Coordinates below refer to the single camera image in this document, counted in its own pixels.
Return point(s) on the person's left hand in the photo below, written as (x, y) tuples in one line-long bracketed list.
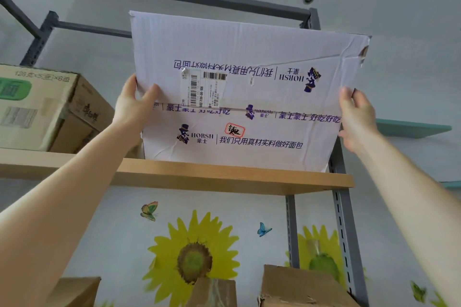
[(129, 112)]

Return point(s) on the person's right forearm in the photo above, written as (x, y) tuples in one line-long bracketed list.
[(407, 209)]

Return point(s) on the grey metal shelf rack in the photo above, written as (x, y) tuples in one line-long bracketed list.
[(216, 0)]

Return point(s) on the white printed cardboard box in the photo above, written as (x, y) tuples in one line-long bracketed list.
[(252, 47)]

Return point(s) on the wooden shelf board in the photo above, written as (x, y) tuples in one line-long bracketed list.
[(216, 177)]

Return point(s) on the person's left thumb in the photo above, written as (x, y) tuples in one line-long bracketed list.
[(150, 96)]

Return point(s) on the person's left forearm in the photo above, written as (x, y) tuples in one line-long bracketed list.
[(61, 216)]

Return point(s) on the teal wall shelf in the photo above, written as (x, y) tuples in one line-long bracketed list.
[(452, 184), (410, 128)]

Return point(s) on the brown cardboard box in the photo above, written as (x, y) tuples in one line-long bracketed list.
[(302, 287), (214, 294), (74, 294)]

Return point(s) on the brown box with green label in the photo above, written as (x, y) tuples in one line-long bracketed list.
[(36, 109)]

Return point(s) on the person's right thumb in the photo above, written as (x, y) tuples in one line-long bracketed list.
[(343, 136)]

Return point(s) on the person's right hand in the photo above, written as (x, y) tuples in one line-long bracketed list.
[(360, 125)]

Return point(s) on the green butterfly sticker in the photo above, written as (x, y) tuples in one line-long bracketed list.
[(439, 299)]

